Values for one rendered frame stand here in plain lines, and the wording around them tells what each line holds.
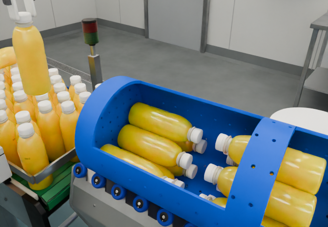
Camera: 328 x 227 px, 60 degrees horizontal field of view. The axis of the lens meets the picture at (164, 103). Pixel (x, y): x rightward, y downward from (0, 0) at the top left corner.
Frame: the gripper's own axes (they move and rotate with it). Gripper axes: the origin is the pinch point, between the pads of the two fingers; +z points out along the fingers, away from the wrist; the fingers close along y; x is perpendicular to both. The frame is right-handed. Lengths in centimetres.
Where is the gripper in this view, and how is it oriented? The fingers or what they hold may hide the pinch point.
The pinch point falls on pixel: (20, 4)
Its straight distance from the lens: 79.2
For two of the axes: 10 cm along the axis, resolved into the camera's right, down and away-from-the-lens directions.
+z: 0.0, 8.6, 5.0
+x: -8.4, -2.7, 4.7
